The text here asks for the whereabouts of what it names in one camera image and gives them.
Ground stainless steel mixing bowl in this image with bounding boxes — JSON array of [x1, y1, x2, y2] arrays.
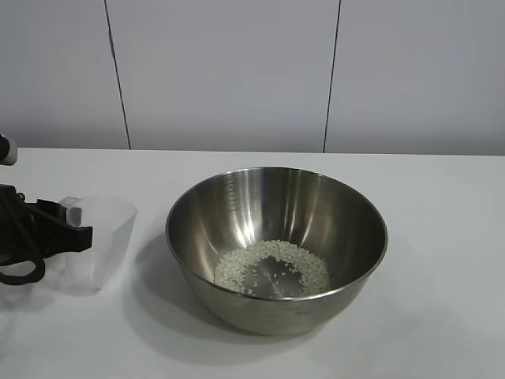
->
[[165, 166, 389, 338]]

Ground clear plastic measuring cup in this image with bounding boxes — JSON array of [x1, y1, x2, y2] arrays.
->
[[54, 193, 139, 295]]

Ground white rice grains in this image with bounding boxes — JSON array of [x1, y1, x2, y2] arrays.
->
[[213, 238, 331, 298]]

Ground black flat cable sleeve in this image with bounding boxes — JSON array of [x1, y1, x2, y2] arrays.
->
[[0, 255, 47, 287]]

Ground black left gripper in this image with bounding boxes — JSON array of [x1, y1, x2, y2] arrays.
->
[[11, 196, 94, 261]]

